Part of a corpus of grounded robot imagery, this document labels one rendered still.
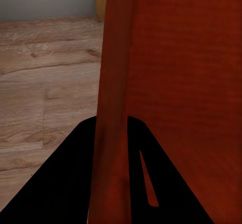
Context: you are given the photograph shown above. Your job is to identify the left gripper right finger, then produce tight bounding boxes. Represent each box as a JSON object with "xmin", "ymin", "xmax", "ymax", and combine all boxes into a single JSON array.
[{"xmin": 127, "ymin": 116, "xmax": 214, "ymax": 224}]

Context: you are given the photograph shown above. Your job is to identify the storage box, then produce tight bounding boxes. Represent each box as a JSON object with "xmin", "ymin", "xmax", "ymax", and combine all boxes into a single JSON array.
[{"xmin": 87, "ymin": 0, "xmax": 242, "ymax": 224}]

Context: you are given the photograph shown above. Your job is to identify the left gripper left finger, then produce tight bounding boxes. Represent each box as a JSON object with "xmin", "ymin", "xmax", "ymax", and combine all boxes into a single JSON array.
[{"xmin": 0, "ymin": 116, "xmax": 96, "ymax": 224}]

